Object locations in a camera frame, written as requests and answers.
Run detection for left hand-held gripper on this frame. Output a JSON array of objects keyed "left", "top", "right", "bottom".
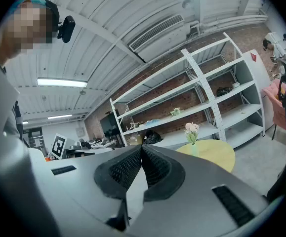
[{"left": 50, "top": 133, "right": 69, "bottom": 160}]

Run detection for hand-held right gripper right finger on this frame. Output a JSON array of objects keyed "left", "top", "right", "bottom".
[{"left": 127, "top": 144, "right": 270, "bottom": 237}]

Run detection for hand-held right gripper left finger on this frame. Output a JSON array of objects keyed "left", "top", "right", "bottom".
[{"left": 45, "top": 144, "right": 144, "bottom": 237}]

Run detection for pink artificial flowers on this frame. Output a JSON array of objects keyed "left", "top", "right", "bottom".
[{"left": 184, "top": 121, "right": 201, "bottom": 145}]

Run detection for white green flowers bunch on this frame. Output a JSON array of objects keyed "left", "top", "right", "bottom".
[{"left": 169, "top": 107, "right": 184, "bottom": 119}]

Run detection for ceiling light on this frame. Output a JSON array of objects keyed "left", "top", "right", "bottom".
[
  {"left": 47, "top": 114, "right": 73, "bottom": 120},
  {"left": 37, "top": 77, "right": 88, "bottom": 88}
]

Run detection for round yellow wooden table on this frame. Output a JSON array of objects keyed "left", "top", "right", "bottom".
[{"left": 176, "top": 139, "right": 236, "bottom": 174}]

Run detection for black monitor screen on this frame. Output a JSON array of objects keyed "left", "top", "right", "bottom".
[{"left": 100, "top": 112, "right": 122, "bottom": 139}]

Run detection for person's shirt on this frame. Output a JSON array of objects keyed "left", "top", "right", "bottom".
[{"left": 0, "top": 49, "right": 61, "bottom": 237}]

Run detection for cardboard box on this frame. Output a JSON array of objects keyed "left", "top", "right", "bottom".
[{"left": 127, "top": 134, "right": 144, "bottom": 146}]

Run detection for large black plastic bag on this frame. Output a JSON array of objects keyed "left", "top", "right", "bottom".
[{"left": 142, "top": 129, "right": 163, "bottom": 145}]

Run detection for blue plastic bag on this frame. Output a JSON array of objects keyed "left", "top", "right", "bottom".
[{"left": 144, "top": 118, "right": 163, "bottom": 126}]

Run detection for white metal shelving rack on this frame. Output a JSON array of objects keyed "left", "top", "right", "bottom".
[
  {"left": 181, "top": 32, "right": 266, "bottom": 150},
  {"left": 109, "top": 48, "right": 223, "bottom": 150}
]

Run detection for small black plastic bag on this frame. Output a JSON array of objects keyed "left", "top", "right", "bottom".
[{"left": 216, "top": 86, "right": 233, "bottom": 96}]

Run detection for person's head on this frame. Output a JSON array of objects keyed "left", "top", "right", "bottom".
[{"left": 0, "top": 0, "right": 61, "bottom": 67}]

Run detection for pink chair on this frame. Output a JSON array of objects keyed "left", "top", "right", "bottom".
[{"left": 262, "top": 79, "right": 286, "bottom": 141}]

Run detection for white cabinet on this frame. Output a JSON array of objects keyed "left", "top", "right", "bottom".
[{"left": 242, "top": 48, "right": 275, "bottom": 131}]

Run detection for white air conditioner unit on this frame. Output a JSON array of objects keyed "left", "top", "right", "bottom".
[{"left": 127, "top": 13, "right": 191, "bottom": 62}]

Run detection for teal headband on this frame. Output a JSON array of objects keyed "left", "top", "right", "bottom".
[{"left": 10, "top": 0, "right": 47, "bottom": 9}]

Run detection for black head camera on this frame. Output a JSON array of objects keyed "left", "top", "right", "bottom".
[{"left": 56, "top": 15, "right": 76, "bottom": 44}]

